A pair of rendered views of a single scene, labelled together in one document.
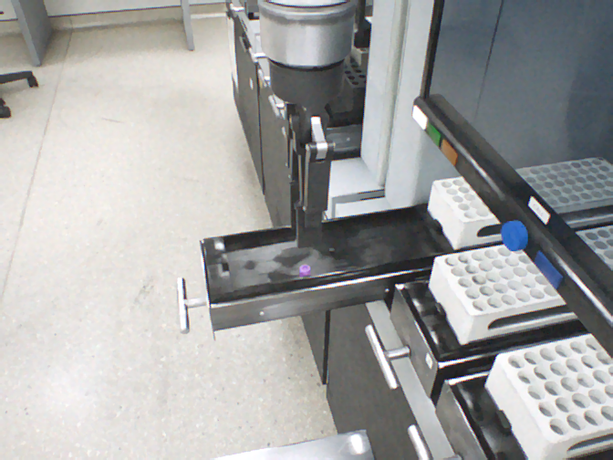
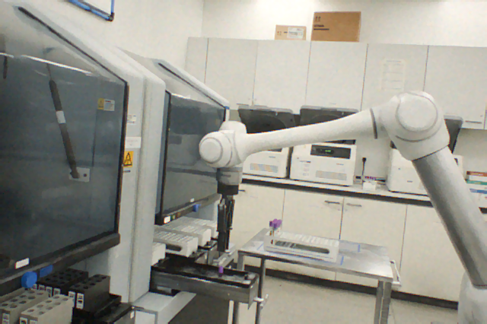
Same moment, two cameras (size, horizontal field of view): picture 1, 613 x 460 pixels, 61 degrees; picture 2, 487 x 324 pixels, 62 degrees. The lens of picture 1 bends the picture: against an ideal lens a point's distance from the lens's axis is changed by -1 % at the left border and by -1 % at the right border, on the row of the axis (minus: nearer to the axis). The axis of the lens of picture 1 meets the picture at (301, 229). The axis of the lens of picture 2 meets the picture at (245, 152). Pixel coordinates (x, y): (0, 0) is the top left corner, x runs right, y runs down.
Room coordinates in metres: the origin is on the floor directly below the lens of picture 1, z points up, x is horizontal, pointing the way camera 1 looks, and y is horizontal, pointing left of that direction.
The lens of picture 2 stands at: (1.71, 0.70, 1.30)
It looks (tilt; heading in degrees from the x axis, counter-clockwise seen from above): 3 degrees down; 208
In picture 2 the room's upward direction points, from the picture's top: 5 degrees clockwise
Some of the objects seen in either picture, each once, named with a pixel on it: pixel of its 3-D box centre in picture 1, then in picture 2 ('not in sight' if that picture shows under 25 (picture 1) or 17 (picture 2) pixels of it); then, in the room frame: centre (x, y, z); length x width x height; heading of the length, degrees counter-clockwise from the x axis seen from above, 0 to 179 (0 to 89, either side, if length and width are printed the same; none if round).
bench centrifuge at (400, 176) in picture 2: not in sight; (423, 154); (-2.23, 0.38, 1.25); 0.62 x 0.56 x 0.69; 13
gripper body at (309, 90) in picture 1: (306, 97); (227, 195); (0.50, 0.00, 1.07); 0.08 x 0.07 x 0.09; 14
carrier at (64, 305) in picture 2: not in sight; (52, 319); (1.12, -0.06, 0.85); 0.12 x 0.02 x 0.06; 14
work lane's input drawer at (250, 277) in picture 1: (417, 248); (166, 272); (0.58, -0.18, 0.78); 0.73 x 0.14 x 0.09; 104
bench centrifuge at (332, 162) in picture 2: not in sight; (326, 144); (-2.03, -0.45, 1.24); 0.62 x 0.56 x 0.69; 14
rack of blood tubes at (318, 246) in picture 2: not in sight; (300, 245); (0.11, 0.15, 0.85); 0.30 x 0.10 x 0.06; 101
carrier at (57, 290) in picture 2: not in sight; (71, 289); (0.99, -0.16, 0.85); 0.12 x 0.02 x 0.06; 14
